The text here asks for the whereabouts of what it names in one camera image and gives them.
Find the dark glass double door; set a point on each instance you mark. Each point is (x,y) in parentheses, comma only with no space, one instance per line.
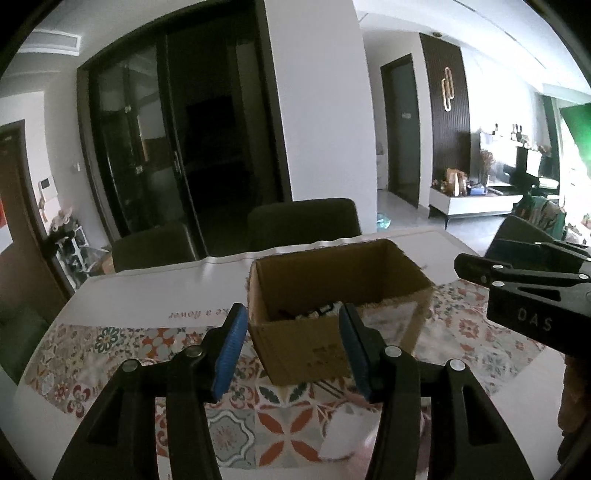
(180,121)

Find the black white patterned pouch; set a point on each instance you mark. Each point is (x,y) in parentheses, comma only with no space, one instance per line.
(330,310)

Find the white cloth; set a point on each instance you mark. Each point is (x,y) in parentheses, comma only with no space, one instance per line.
(348,433)

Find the dark chair right side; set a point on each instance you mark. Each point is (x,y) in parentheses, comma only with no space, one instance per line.
(514,228)

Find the brown entrance door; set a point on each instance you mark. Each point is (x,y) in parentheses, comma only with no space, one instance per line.
(29,277)

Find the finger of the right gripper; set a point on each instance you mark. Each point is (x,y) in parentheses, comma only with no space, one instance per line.
(549,273)
(540,246)

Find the dark chair behind table centre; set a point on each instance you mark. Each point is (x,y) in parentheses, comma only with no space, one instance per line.
(302,222)

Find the person right hand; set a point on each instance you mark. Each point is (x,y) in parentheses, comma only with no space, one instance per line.
(575,404)

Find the dark chair behind table left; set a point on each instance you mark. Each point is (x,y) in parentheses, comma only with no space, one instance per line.
(169,244)

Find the dark interior door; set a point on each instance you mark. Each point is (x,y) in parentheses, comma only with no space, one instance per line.
(403,129)

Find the wall intercom panel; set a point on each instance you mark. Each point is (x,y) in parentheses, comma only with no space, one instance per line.
(47,188)

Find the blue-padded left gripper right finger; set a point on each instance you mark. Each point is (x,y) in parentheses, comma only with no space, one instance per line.
(469,437)

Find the brown cardboard box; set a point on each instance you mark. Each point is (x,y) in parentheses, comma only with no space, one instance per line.
(294,299)

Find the gold wall ornament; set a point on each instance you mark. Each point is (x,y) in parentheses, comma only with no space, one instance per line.
(448,89)

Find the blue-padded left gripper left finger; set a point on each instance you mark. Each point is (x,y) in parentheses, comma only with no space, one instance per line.
(116,439)

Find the patterned tile table runner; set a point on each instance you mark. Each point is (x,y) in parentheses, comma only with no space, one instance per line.
(257,424)

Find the white tv cabinet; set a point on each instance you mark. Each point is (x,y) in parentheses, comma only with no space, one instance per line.
(449,208)

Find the shoe rack with plush toys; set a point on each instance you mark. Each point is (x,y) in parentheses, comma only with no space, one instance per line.
(71,247)

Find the dark chair behind table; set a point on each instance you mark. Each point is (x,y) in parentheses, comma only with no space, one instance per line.
(169,244)
(302,222)

